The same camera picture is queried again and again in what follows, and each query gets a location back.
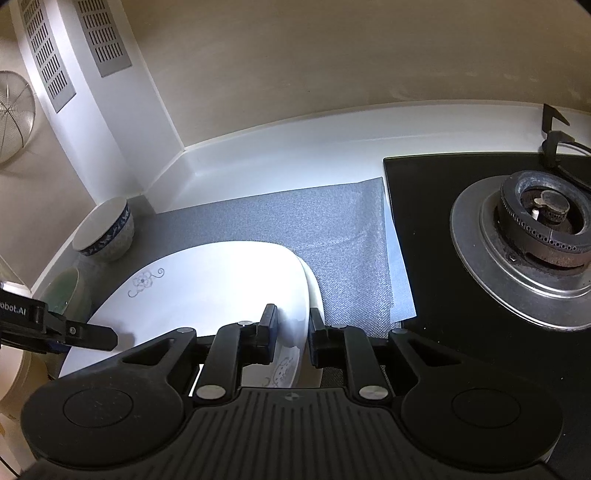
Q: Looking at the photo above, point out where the white floral plate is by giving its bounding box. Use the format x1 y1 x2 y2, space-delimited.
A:
59 240 311 392

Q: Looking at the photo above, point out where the grey counter mat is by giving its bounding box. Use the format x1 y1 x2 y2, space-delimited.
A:
74 176 419 389

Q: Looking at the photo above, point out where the grey vent grille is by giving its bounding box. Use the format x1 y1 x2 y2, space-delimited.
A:
74 0 134 78
17 0 77 114

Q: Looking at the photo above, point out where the green bowl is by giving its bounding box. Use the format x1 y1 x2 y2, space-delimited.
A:
43 267 94 358

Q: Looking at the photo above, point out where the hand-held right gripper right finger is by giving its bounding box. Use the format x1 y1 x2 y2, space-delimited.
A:
308 307 467 401

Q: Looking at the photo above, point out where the wire mesh strainer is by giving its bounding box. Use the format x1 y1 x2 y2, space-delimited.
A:
0 70 37 165

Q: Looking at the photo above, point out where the gas burner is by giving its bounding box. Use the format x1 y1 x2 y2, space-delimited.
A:
496 169 591 270

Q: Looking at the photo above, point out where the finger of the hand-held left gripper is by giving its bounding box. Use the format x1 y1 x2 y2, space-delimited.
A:
44 310 119 353

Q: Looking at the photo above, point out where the blue and white bowl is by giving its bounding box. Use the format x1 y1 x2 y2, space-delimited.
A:
73 196 136 263

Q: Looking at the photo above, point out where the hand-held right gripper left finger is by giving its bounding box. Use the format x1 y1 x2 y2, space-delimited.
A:
121 304 280 402

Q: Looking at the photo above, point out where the black pot support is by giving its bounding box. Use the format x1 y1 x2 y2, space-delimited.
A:
540 103 591 195

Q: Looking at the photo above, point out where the plain white plate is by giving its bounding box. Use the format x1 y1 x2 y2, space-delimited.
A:
294 258 325 389

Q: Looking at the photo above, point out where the black glass stove top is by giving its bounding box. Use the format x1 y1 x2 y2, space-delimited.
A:
383 150 591 464

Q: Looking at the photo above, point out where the beige round container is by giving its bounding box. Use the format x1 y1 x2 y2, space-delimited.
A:
0 352 51 418

